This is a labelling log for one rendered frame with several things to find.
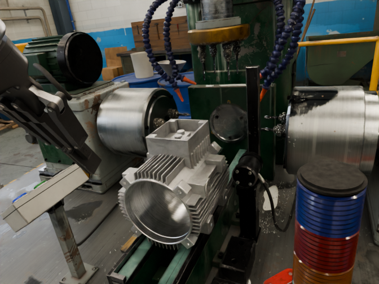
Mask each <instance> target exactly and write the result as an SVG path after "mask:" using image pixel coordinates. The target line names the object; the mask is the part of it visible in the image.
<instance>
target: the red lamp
mask: <svg viewBox="0 0 379 284"><path fill-rule="evenodd" d="M359 232H360V229H359V230H358V232H356V233H355V234H353V235H352V236H349V237H345V238H329V237H323V236H320V235H317V234H315V233H312V232H310V231H308V230H307V229H305V228H304V227H303V226H302V225H301V224H300V223H299V222H298V221H297V219H296V215H295V226H294V251H295V253H296V255H297V257H298V258H299V260H300V261H301V262H303V263H304V264H306V265H307V266H308V267H310V268H312V269H314V270H317V271H320V272H323V273H342V272H345V271H347V270H349V269H350V268H351V267H352V266H353V265H354V263H355V257H356V250H357V245H358V238H359Z"/></svg>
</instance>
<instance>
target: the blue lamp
mask: <svg viewBox="0 0 379 284"><path fill-rule="evenodd" d="M366 190H367V188H365V189H364V190H363V191H362V192H360V193H358V194H355V195H352V196H347V197H331V196H325V195H322V194H318V193H315V192H313V191H311V190H309V189H307V188H306V187H305V186H303V185H302V184H301V183H300V182H299V180H298V178H297V191H296V214H295V215H296V219H297V221H298V222H299V223H300V224H301V225H302V226H303V227H304V228H305V229H307V230H308V231H310V232H312V233H315V234H317V235H320V236H323V237H329V238H345V237H349V236H352V235H353V234H355V233H356V232H358V230H359V229H360V226H361V221H362V214H363V208H364V200H365V194H366Z"/></svg>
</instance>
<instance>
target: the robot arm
mask: <svg viewBox="0 0 379 284"><path fill-rule="evenodd" d="M5 33H6V26H5V24H4V22H3V21H2V20H1V19H0V113H2V114H4V115H5V116H6V117H8V118H9V119H10V120H12V121H14V122H15V123H16V124H18V125H19V126H20V127H22V128H23V129H25V130H26V131H28V132H29V133H30V134H32V135H33V136H35V137H36V138H37V139H39V140H40V141H41V142H43V143H44V144H45V145H48V146H50V145H51V144H52V145H53V146H55V147H56V148H57V149H62V150H61V151H62V152H63V153H64V154H66V155H67V156H68V157H69V158H70V159H71V160H72V161H73V162H74V163H76V164H77V165H78V166H79V167H80V168H82V169H83V170H84V171H85V172H86V173H87V174H94V173H95V171H96V170H97V168H98V166H99V165H100V163H101V161H102V160H101V158H100V157H99V156H98V155H97V154H96V153H95V152H94V151H93V150H92V149H91V148H90V147H89V146H88V145H87V144H86V143H85V141H86V139H87V138H88V134H87V133H86V131H85V130H84V128H83V127H82V125H81V124H80V122H79V120H78V119H77V117H76V116H75V115H74V113H73V112H72V110H71V108H70V107H69V105H68V102H67V97H66V95H65V94H63V93H62V92H60V91H58V92H57V93H56V94H55V96H54V95H52V94H49V93H47V92H44V89H43V87H42V86H41V85H40V84H39V83H38V82H36V81H35V80H34V79H33V78H31V77H30V76H29V75H28V65H29V63H28V59H27V58H26V57H25V56H24V54H23V53H22V52H21V51H20V50H19V49H18V48H17V47H16V46H15V45H14V43H13V42H12V41H11V40H10V39H9V38H8V36H6V35H5Z"/></svg>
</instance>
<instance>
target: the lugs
mask: <svg viewBox="0 0 379 284"><path fill-rule="evenodd" d="M220 150H221V147H220V146H219V145H218V144H217V143H216V142H215V141H214V142H212V143H211V145H210V146H209V152H210V153H211V154H217V153H218V152H219V151H220ZM133 181H134V175H133V174H132V173H131V172H129V173H128V174H127V175H125V176H124V177H123V178H122V180H121V181H120V184H121V185H122V186H123V187H124V188H125V189H127V187H128V186H129V185H130V184H131V182H133ZM191 189H192V188H191V187H190V186H189V185H188V184H187V183H186V182H185V181H184V180H183V179H182V180H181V181H180V182H179V183H178V184H177V185H176V186H175V187H174V188H173V192H175V193H176V194H177V195H178V196H179V197H180V198H181V199H182V198H184V197H185V196H186V195H187V194H188V193H189V191H190V190H191ZM131 230H132V231H133V232H134V233H135V234H136V235H137V236H138V237H139V236H140V235H141V234H142V233H141V232H140V231H139V230H138V229H137V228H136V227H135V226H133V227H132V228H131ZM197 239H198V237H197V236H193V235H190V236H189V237H188V238H187V239H185V240H184V241H183V242H181V244H182V245H183V246H184V247H185V248H186V249H189V248H190V247H192V246H193V245H194V244H195V243H196V241H197Z"/></svg>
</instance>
